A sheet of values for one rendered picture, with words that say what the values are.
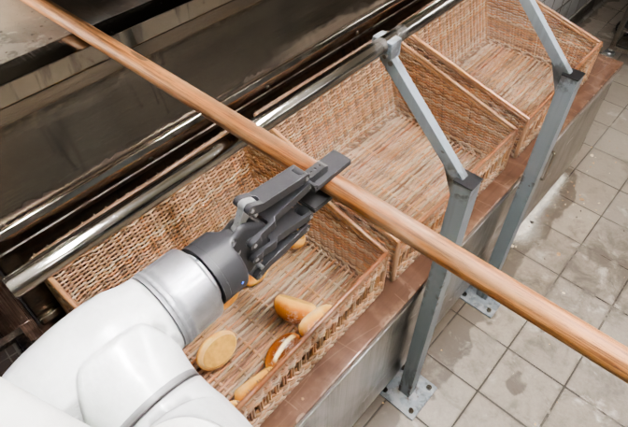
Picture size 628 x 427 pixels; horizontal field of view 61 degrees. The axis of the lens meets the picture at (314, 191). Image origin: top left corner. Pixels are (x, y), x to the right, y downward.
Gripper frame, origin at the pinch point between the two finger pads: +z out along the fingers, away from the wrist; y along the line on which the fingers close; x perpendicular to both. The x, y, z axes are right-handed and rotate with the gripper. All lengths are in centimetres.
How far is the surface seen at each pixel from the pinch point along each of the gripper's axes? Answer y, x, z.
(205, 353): 55, -21, -13
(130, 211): 2.7, -16.4, -18.8
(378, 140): 60, -38, 71
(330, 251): 59, -21, 28
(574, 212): 119, 12, 147
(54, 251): 2.3, -17.2, -28.7
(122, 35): 2, -54, 5
